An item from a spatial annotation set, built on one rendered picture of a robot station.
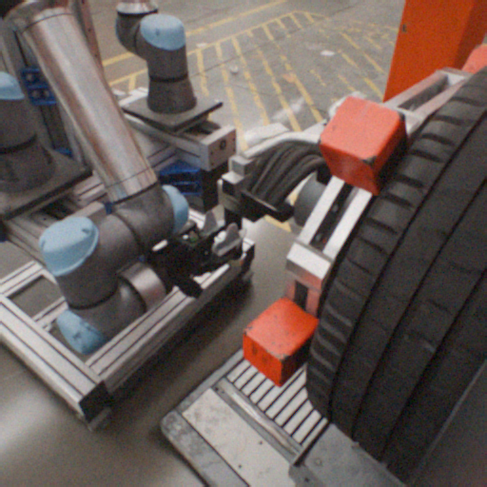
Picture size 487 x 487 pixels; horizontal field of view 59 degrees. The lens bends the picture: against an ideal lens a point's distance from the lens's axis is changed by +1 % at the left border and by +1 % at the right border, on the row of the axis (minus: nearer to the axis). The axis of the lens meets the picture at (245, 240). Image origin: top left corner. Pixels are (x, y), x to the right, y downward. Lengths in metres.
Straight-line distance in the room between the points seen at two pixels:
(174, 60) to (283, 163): 0.70
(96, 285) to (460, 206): 0.46
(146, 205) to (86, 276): 0.13
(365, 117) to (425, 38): 0.72
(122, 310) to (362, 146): 0.41
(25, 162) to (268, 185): 0.60
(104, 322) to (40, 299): 1.05
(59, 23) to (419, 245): 0.52
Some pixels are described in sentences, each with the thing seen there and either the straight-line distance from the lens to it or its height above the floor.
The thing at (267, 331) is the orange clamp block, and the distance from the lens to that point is 0.60.
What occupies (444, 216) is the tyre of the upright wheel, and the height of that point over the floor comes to 1.09.
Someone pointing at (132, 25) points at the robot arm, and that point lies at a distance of 1.38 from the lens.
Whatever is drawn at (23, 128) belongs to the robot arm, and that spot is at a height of 0.94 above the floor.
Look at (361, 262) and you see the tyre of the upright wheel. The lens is 0.50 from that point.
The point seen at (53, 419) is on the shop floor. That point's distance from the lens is 1.64.
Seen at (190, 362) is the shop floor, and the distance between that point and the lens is 1.63.
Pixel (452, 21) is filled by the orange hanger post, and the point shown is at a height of 1.09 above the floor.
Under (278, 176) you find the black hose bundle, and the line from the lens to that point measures 0.64.
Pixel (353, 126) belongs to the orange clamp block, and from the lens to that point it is 0.51.
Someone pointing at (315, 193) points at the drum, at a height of 0.90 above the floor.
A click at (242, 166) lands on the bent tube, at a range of 0.70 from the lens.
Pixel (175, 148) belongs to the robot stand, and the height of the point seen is 0.72.
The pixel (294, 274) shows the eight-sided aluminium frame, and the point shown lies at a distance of 0.60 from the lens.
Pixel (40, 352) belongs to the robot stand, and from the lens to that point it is 1.51.
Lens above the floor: 1.37
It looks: 42 degrees down
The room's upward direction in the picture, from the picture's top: straight up
